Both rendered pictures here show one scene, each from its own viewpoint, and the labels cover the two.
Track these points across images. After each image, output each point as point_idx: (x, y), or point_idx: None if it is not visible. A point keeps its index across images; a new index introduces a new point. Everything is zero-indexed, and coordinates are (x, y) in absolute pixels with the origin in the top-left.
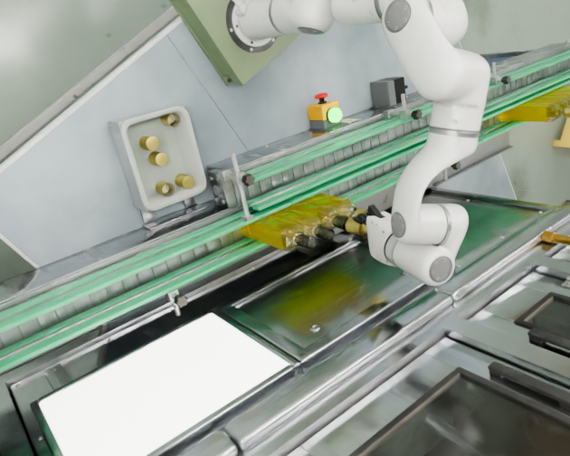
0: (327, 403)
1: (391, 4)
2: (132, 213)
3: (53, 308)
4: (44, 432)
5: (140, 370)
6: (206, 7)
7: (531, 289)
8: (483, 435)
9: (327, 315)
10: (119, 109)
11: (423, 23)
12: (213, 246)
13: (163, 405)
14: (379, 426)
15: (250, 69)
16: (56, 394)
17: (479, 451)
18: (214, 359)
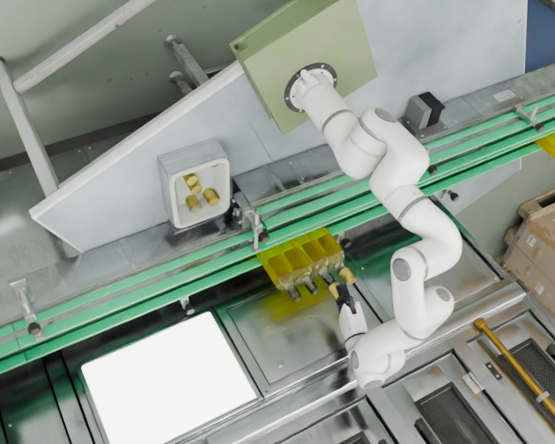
0: (272, 436)
1: (400, 259)
2: (161, 213)
3: (99, 316)
4: (89, 401)
5: (153, 360)
6: (270, 83)
7: (441, 372)
8: None
9: (292, 352)
10: (170, 145)
11: (414, 290)
12: None
13: (168, 404)
14: None
15: (294, 123)
16: (92, 361)
17: None
18: (206, 370)
